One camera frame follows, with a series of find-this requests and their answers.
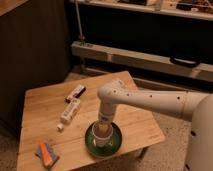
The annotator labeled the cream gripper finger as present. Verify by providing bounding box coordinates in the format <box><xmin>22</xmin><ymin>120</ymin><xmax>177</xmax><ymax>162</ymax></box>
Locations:
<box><xmin>98</xmin><ymin>123</ymin><xmax>108</xmax><ymax>132</ymax></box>

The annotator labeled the wooden table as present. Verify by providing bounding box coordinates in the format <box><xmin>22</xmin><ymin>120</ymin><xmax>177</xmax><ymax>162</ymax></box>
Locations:
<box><xmin>17</xmin><ymin>71</ymin><xmax>165</xmax><ymax>171</ymax></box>

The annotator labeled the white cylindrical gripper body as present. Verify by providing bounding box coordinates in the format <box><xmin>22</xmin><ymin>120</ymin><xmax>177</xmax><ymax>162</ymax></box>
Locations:
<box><xmin>98</xmin><ymin>103</ymin><xmax>117</xmax><ymax>123</ymax></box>

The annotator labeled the black handle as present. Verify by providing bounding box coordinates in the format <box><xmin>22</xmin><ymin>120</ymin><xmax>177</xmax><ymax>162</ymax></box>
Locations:
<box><xmin>170</xmin><ymin>57</ymin><xmax>200</xmax><ymax>68</ymax></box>

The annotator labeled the red and white small box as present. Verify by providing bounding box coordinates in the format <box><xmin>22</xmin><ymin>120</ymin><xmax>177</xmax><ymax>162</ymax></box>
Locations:
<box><xmin>65</xmin><ymin>85</ymin><xmax>86</xmax><ymax>103</ymax></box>

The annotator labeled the orange marker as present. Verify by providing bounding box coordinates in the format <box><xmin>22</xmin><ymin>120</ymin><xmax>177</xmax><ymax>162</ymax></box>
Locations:
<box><xmin>39</xmin><ymin>142</ymin><xmax>53</xmax><ymax>167</ymax></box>

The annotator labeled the small white cube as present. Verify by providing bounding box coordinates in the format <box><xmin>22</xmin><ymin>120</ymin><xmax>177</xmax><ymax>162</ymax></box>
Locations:
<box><xmin>57</xmin><ymin>124</ymin><xmax>64</xmax><ymax>132</ymax></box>

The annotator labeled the metal shelf rack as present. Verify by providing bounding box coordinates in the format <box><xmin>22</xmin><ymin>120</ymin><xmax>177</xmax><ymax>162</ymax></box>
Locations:
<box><xmin>67</xmin><ymin>0</ymin><xmax>213</xmax><ymax>82</ymax></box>

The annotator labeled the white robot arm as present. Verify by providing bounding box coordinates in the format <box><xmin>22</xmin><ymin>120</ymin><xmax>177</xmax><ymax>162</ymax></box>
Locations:
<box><xmin>97</xmin><ymin>79</ymin><xmax>213</xmax><ymax>171</ymax></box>

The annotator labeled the white tube bottle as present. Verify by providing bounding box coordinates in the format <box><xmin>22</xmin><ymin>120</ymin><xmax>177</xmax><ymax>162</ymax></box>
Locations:
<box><xmin>60</xmin><ymin>98</ymin><xmax>81</xmax><ymax>124</ymax></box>

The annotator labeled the blue sponge cloth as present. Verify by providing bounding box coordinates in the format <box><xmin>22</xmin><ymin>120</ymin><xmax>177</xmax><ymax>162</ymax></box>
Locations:
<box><xmin>35</xmin><ymin>143</ymin><xmax>59</xmax><ymax>169</ymax></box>

